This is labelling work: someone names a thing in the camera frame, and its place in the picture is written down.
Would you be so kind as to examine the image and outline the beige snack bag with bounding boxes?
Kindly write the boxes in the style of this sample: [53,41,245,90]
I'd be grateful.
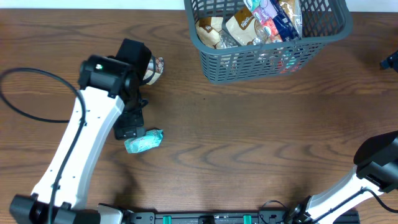
[195,17,238,50]
[226,6,271,46]
[143,56,164,85]

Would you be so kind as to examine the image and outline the teal wet wipes pack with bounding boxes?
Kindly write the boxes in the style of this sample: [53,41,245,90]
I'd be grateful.
[124,129,164,154]

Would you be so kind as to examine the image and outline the multicolour tissue pack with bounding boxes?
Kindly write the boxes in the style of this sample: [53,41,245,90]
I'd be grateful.
[244,0,301,44]

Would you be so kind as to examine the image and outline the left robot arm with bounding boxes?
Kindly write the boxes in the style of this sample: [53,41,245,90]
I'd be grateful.
[9,39,155,223]

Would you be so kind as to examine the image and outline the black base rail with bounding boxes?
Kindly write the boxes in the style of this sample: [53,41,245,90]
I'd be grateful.
[96,203,361,224]

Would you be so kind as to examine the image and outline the orange biscuit roll pack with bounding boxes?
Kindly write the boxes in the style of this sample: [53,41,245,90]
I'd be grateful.
[279,0,303,37]

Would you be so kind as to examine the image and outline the dark grey plastic basket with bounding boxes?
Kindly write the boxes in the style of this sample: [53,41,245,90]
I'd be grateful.
[184,0,353,84]

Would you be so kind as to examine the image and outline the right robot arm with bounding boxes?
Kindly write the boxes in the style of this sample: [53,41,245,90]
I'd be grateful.
[283,131,397,224]

